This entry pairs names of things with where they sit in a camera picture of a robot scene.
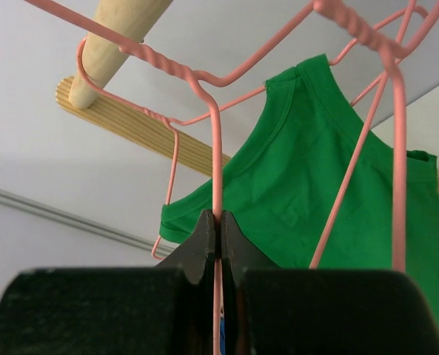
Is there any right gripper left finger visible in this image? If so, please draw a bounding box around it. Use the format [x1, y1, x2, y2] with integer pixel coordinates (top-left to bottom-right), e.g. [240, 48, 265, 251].
[157, 209, 215, 354]

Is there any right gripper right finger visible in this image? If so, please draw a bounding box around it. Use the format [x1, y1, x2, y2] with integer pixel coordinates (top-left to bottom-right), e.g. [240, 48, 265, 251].
[221, 211, 278, 354]

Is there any green tank top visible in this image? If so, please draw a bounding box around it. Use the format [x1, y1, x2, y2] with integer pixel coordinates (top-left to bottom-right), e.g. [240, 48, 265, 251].
[158, 53, 439, 334]

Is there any blue tank top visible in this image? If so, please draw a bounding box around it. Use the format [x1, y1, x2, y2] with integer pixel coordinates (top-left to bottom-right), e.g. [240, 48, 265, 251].
[220, 315, 226, 355]

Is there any wooden clothes rack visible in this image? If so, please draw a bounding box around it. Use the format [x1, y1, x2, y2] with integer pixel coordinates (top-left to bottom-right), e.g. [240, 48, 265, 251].
[50, 1, 244, 177]

